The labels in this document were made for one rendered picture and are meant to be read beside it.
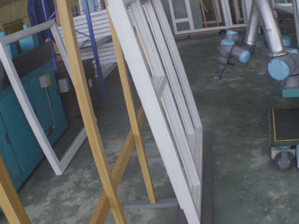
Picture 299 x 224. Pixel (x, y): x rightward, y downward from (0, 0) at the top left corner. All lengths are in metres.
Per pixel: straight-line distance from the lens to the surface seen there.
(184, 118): 3.18
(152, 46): 2.09
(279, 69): 2.10
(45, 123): 3.79
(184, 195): 2.00
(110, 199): 1.61
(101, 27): 5.64
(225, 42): 2.29
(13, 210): 0.86
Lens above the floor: 1.48
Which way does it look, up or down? 21 degrees down
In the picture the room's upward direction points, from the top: 11 degrees counter-clockwise
